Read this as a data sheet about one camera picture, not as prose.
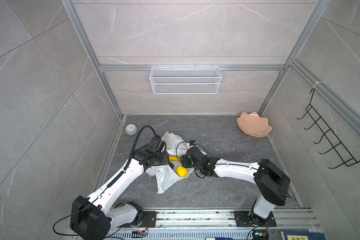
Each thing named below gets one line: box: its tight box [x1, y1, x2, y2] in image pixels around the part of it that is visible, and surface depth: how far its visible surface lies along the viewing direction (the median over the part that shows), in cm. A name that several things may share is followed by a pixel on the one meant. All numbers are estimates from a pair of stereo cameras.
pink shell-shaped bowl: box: [236, 112, 273, 138], surface depth 115 cm
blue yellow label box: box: [280, 231, 326, 240], surface depth 69 cm
